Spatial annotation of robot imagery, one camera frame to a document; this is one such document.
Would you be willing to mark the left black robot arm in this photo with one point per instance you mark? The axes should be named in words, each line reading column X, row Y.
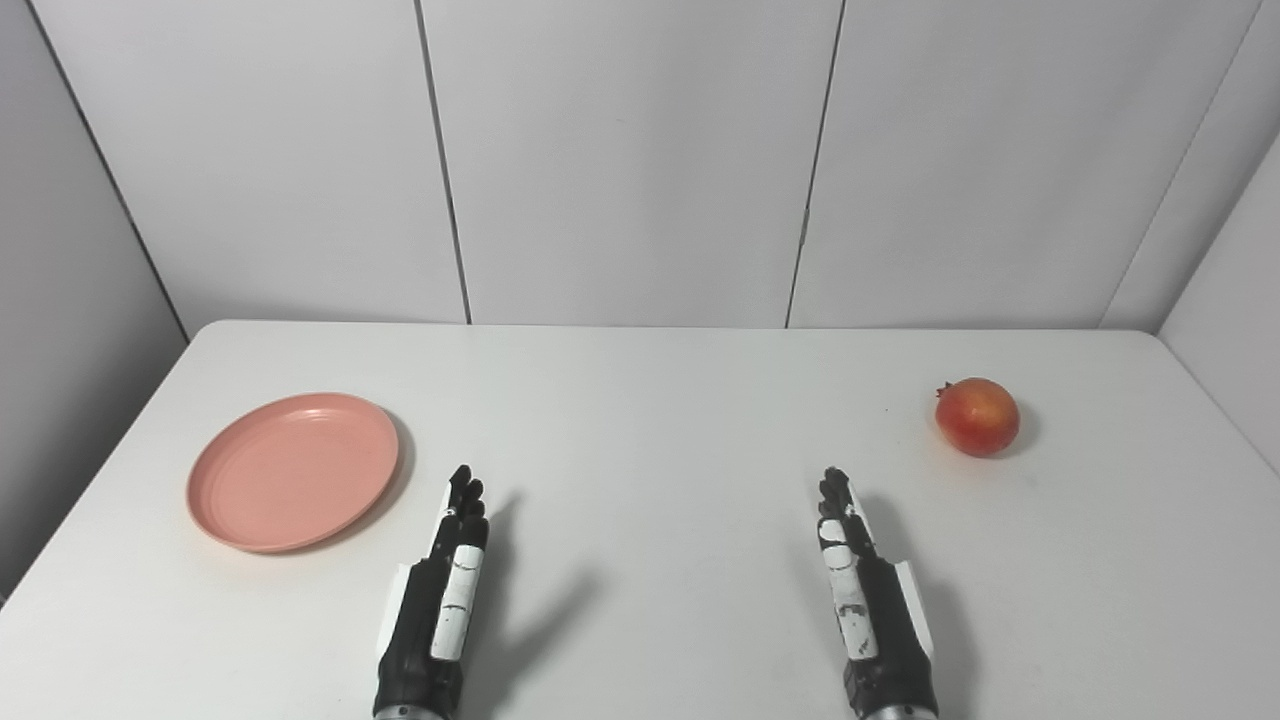
column 405, row 714

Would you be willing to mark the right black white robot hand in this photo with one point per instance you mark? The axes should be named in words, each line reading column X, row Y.
column 885, row 630

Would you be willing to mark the pink round plate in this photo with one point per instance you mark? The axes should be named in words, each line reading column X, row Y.
column 292, row 472

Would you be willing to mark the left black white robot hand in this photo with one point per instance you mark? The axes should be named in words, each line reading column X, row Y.
column 420, row 620

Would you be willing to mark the red pomegranate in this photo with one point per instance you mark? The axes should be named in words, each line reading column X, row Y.
column 977, row 417

